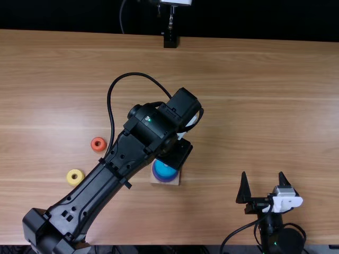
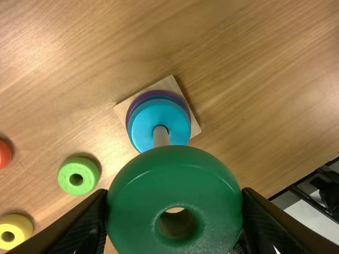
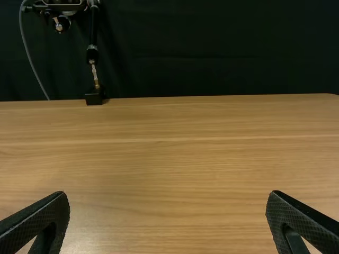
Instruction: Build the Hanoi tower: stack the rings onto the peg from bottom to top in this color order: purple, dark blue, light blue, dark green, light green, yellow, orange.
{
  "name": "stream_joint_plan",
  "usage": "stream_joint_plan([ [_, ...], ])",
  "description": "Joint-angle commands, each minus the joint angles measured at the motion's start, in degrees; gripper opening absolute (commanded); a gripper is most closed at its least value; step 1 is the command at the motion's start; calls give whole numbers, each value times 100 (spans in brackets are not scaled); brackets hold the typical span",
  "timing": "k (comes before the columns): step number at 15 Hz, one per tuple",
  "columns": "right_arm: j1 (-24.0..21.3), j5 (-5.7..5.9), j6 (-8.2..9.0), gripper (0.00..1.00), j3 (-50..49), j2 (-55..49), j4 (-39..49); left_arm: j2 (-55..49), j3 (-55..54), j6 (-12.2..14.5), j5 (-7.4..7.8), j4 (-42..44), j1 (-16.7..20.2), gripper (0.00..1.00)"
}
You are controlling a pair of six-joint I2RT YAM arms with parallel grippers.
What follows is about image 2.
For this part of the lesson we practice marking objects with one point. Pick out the wooden peg base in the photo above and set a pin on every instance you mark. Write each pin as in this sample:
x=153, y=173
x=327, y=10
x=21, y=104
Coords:
x=164, y=84

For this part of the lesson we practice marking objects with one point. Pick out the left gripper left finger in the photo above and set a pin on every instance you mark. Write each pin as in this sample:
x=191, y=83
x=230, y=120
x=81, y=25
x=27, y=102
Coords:
x=66, y=232

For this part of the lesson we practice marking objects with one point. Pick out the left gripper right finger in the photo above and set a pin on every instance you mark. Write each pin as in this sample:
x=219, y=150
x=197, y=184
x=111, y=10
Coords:
x=272, y=230

